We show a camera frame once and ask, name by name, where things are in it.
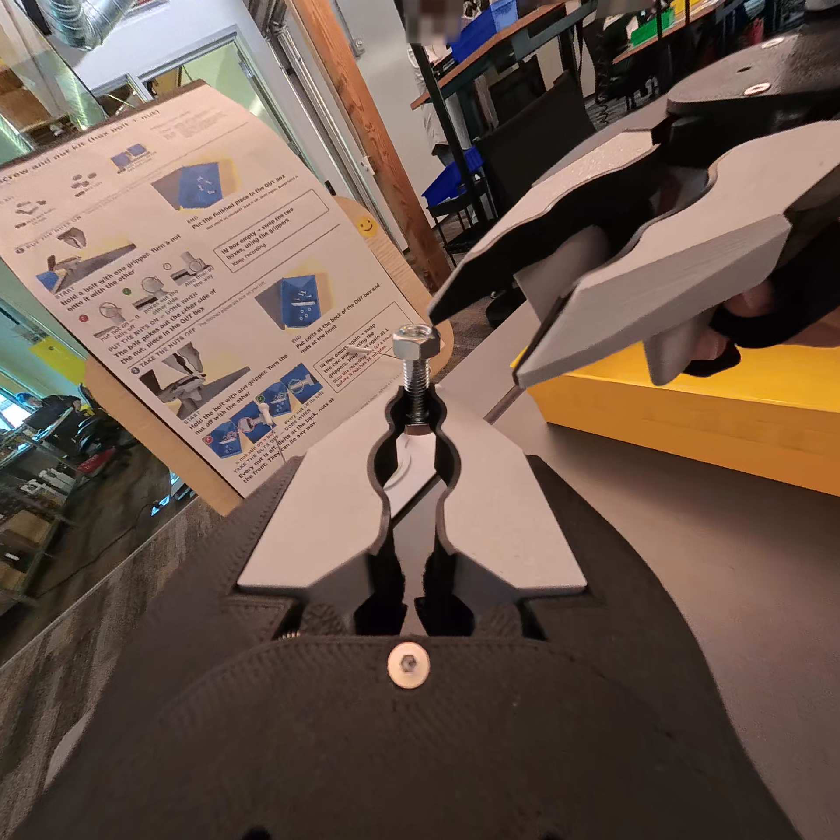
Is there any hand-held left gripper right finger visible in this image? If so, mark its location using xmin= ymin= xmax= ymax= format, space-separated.
xmin=430 ymin=385 xmax=588 ymax=618

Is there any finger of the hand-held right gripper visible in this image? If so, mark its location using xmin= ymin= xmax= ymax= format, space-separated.
xmin=514 ymin=121 xmax=840 ymax=389
xmin=428 ymin=130 xmax=662 ymax=324

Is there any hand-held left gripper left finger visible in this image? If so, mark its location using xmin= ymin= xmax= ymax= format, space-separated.
xmin=236 ymin=385 xmax=403 ymax=618

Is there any yellow plastic bin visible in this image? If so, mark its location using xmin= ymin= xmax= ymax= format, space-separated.
xmin=512 ymin=341 xmax=840 ymax=496

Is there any steel hex bolt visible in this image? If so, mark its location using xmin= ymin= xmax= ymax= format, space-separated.
xmin=398 ymin=357 xmax=435 ymax=437

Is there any steel hex nut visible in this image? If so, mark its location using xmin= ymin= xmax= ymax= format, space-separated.
xmin=392 ymin=323 xmax=442 ymax=362

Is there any person's right hand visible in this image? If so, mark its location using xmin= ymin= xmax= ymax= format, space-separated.
xmin=686 ymin=282 xmax=778 ymax=362

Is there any black office chair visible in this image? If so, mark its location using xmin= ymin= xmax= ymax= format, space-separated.
xmin=476 ymin=69 xmax=588 ymax=211

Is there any blue plastic bin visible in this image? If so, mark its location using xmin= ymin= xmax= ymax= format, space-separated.
xmin=422 ymin=147 xmax=490 ymax=207
xmin=449 ymin=0 xmax=519 ymax=60

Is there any green plastic bin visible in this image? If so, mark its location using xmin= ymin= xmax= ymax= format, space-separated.
xmin=630 ymin=10 xmax=677 ymax=47

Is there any wood-top standing desk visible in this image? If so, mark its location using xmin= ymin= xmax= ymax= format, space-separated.
xmin=410 ymin=0 xmax=578 ymax=112

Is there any wooden sign board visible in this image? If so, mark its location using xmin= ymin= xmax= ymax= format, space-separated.
xmin=84 ymin=196 xmax=455 ymax=517

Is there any printed instruction sheet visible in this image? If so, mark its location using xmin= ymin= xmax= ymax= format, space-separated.
xmin=0 ymin=82 xmax=434 ymax=490

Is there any wooden post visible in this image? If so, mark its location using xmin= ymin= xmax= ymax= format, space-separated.
xmin=289 ymin=0 xmax=454 ymax=290

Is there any silver ventilation duct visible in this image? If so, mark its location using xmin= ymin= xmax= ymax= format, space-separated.
xmin=39 ymin=0 xmax=165 ymax=50

